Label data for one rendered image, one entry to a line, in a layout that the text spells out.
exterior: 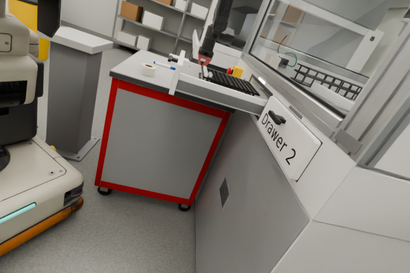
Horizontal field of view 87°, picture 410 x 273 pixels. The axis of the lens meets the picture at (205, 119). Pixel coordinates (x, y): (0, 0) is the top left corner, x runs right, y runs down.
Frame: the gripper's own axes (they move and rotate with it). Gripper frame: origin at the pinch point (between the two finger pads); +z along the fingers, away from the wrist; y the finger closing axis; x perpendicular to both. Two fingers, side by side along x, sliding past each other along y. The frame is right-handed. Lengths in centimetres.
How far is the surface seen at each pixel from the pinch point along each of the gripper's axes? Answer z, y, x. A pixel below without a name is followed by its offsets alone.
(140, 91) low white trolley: 15.6, -12.1, 24.1
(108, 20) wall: 48, 403, 172
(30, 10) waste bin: 31, 162, 175
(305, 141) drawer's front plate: -6, -67, -20
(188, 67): -1.1, -11.6, 6.5
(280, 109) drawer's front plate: -6, -50, -20
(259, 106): -0.8, -36.1, -20.6
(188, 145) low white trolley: 37.0, -12.3, -4.8
